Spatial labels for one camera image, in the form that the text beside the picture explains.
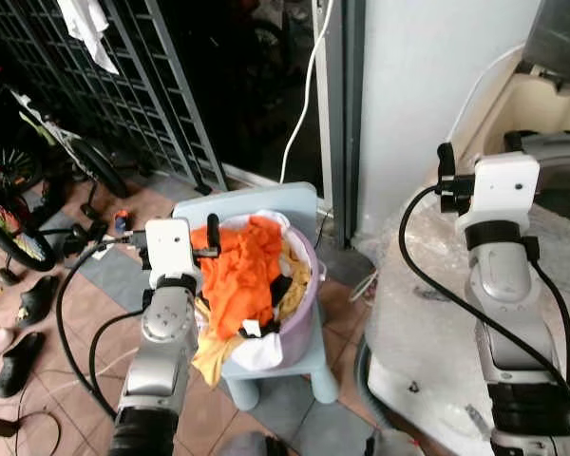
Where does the white hanging cloth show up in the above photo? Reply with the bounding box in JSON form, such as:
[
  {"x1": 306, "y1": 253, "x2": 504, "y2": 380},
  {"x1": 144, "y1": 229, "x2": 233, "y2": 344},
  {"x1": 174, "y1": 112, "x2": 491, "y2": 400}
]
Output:
[{"x1": 56, "y1": 0, "x2": 121, "y2": 76}]

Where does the black bicycle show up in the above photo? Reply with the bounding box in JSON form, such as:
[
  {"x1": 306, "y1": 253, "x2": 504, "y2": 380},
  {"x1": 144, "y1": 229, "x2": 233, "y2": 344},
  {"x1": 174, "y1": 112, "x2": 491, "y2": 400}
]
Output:
[{"x1": 0, "y1": 84, "x2": 132, "y2": 274}]

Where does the small orange blue object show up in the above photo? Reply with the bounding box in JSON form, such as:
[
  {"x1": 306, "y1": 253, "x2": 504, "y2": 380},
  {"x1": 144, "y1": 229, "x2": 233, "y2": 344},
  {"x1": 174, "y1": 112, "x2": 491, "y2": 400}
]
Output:
[{"x1": 112, "y1": 208, "x2": 134, "y2": 236}]

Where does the black metal grid gate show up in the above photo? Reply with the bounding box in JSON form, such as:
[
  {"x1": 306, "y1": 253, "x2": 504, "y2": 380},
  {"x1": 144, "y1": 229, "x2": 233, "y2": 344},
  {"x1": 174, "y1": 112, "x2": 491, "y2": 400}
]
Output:
[{"x1": 0, "y1": 0, "x2": 231, "y2": 195}]

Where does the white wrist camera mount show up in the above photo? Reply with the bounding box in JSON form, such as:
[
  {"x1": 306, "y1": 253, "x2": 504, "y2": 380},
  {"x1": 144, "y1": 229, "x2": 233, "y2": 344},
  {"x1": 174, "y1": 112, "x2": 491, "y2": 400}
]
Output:
[
  {"x1": 143, "y1": 218, "x2": 195, "y2": 289},
  {"x1": 455, "y1": 152, "x2": 542, "y2": 240}
]

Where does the thin black floor cable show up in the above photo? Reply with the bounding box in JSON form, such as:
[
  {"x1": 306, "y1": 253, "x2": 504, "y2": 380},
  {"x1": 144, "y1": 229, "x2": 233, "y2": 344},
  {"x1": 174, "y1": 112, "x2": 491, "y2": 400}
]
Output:
[{"x1": 0, "y1": 407, "x2": 66, "y2": 456}]

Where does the grey robot right foot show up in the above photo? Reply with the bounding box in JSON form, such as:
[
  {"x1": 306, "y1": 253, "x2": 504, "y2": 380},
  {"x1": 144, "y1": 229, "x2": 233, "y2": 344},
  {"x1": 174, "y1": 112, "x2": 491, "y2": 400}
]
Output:
[{"x1": 364, "y1": 427, "x2": 427, "y2": 456}]

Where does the white power cable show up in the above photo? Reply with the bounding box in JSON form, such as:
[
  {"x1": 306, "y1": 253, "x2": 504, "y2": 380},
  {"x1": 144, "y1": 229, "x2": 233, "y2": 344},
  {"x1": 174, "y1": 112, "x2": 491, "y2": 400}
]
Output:
[{"x1": 279, "y1": 0, "x2": 336, "y2": 186}]

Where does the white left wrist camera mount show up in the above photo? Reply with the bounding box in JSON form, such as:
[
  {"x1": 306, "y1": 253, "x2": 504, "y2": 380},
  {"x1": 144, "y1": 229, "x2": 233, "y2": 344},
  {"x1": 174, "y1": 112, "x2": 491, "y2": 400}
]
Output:
[{"x1": 143, "y1": 218, "x2": 195, "y2": 289}]

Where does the orange garment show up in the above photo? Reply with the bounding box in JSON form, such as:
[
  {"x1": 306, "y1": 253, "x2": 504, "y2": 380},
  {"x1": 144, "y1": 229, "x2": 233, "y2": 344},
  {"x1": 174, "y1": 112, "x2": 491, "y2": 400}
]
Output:
[{"x1": 189, "y1": 216, "x2": 287, "y2": 342}]

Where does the black shoe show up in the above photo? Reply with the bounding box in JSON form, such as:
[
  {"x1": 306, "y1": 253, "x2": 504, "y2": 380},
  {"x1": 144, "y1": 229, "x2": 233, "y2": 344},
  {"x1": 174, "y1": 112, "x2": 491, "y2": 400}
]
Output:
[
  {"x1": 0, "y1": 330, "x2": 48, "y2": 399},
  {"x1": 16, "y1": 275, "x2": 64, "y2": 330}
]

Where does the yellow garment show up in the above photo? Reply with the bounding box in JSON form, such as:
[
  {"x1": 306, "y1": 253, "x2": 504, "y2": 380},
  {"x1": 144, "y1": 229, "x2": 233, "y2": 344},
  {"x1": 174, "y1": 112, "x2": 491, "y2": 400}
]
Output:
[{"x1": 191, "y1": 239, "x2": 314, "y2": 388}]

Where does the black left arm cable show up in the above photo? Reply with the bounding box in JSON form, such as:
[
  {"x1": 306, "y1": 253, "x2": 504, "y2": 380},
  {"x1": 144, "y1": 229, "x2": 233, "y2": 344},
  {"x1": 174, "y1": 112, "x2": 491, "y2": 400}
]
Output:
[{"x1": 55, "y1": 239, "x2": 149, "y2": 421}]

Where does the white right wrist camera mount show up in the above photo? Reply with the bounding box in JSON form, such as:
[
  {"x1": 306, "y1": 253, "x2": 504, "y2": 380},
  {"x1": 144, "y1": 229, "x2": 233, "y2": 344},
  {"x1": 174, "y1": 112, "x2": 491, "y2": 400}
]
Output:
[{"x1": 455, "y1": 152, "x2": 542, "y2": 240}]

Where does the dark wall cabinet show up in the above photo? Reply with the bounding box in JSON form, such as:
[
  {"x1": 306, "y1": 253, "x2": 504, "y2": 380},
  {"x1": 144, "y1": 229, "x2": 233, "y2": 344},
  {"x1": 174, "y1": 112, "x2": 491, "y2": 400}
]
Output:
[{"x1": 521, "y1": 0, "x2": 570, "y2": 69}]

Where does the white garment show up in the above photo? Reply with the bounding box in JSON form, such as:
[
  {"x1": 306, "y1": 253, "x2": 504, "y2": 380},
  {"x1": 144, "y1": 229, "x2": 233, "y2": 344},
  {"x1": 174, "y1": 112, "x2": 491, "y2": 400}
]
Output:
[{"x1": 234, "y1": 332, "x2": 288, "y2": 372}]

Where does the grey washer drain hose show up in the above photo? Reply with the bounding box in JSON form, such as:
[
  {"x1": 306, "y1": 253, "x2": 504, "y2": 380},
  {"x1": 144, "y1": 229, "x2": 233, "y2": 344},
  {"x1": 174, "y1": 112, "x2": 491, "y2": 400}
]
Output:
[{"x1": 354, "y1": 339, "x2": 397, "y2": 433}]

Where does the grey door frame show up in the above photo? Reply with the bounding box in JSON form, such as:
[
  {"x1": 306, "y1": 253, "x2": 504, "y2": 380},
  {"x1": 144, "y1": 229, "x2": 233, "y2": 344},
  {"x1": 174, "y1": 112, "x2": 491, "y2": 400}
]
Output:
[{"x1": 313, "y1": 0, "x2": 368, "y2": 245}]

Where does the grey top-load washing machine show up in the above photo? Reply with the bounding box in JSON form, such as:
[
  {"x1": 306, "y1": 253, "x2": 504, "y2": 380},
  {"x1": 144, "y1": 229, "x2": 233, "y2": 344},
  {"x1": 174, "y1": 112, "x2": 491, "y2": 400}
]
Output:
[{"x1": 365, "y1": 128, "x2": 570, "y2": 456}]

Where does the purple plastic laundry basin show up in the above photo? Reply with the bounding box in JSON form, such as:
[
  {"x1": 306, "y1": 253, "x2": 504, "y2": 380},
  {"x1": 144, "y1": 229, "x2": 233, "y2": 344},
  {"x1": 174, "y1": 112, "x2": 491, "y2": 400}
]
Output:
[{"x1": 194, "y1": 210, "x2": 320, "y2": 370}]

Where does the light blue plastic stool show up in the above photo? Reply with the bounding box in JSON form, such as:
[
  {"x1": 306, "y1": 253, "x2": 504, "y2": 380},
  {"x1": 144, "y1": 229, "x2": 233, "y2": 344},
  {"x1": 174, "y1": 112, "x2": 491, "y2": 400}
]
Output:
[{"x1": 171, "y1": 181, "x2": 342, "y2": 411}]

